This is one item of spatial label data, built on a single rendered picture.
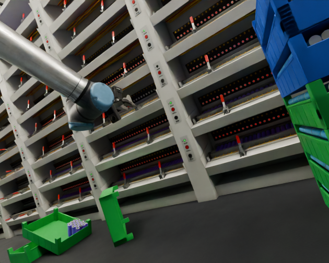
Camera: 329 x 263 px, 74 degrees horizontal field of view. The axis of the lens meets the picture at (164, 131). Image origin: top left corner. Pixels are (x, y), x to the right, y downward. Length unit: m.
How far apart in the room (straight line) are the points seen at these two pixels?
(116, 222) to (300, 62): 0.82
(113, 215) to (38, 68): 0.59
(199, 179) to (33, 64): 0.79
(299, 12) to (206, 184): 0.79
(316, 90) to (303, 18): 0.12
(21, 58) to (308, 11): 0.67
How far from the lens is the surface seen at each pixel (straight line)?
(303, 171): 1.02
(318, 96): 0.43
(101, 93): 0.75
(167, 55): 1.10
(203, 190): 1.07
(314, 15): 0.45
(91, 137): 1.43
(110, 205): 0.95
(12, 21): 2.39
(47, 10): 1.87
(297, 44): 0.44
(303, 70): 0.43
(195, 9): 1.32
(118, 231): 0.97
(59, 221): 1.53
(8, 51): 0.75
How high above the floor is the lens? 0.30
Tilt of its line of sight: 4 degrees up
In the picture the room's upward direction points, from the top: 20 degrees counter-clockwise
